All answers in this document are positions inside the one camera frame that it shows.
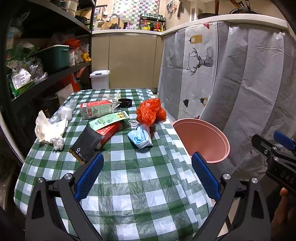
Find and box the white paper wrapper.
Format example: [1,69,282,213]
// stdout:
[35,110,68,151]

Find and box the white pedal trash bin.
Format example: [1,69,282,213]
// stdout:
[90,70,110,89]

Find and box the beige kitchen cabinet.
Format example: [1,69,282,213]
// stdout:
[91,30,164,92]

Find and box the person's right hand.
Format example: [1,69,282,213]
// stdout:
[271,188,295,240]

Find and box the black foil pouch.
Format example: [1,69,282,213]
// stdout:
[69,126,104,164]

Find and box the grey deer print curtain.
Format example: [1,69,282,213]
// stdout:
[158,22,295,179]

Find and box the pink plastic basin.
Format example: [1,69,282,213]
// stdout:
[173,118,230,163]

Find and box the red cardboard box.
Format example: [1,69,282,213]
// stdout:
[95,122,120,150]

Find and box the green white checkered tablecloth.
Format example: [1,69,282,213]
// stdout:
[14,89,213,240]

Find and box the green white paper packet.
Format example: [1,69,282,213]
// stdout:
[89,111,130,131]

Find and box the clear crumpled plastic bag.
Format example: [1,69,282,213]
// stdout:
[48,99,77,124]

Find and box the milk carton 1928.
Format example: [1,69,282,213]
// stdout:
[80,100,113,120]

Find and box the blue face mask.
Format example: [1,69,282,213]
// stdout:
[127,120,152,149]

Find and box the white paper bag under shelf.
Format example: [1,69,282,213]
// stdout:
[55,83,74,106]

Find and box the crumpled white wrapper at back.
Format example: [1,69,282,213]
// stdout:
[103,91,121,109]

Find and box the black round lid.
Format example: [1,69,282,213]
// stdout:
[118,98,132,108]

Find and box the green white snack bag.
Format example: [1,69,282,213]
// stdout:
[8,68,33,97]

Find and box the orange plastic bag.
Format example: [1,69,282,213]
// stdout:
[136,98,167,126]

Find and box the green cooler box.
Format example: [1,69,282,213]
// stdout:
[35,45,69,75]

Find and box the yellow toy on shelf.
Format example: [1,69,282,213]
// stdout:
[81,52,91,62]

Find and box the black storage shelf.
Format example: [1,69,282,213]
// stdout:
[1,1,92,162]

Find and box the black spice rack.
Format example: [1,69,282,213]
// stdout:
[138,13,166,32]

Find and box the chrome sink faucet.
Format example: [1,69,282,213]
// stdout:
[107,14,121,30]

